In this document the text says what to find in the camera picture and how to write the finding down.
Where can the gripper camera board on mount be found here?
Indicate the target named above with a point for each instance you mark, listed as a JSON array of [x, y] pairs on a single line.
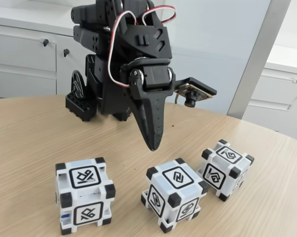
[[195, 90]]

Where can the black cabinet lock key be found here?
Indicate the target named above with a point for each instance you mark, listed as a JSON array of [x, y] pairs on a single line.
[[66, 52], [45, 42]]

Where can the white cube crossed-lines symbol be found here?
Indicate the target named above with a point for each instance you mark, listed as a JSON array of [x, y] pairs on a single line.
[[85, 197]]

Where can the white cube zigzag symbol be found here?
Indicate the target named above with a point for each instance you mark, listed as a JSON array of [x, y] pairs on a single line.
[[175, 195]]

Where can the grey metal frame post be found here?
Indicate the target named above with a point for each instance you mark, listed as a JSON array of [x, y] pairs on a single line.
[[259, 61]]

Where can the white drawer cabinet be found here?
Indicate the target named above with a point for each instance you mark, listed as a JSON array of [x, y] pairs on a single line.
[[274, 91]]

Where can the white cube angular loop symbol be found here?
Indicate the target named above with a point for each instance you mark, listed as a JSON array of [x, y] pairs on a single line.
[[225, 170]]

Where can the white low cabinet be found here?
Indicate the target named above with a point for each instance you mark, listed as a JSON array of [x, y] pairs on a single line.
[[20, 61]]

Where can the black table clamp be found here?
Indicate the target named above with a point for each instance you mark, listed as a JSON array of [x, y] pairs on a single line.
[[79, 106]]

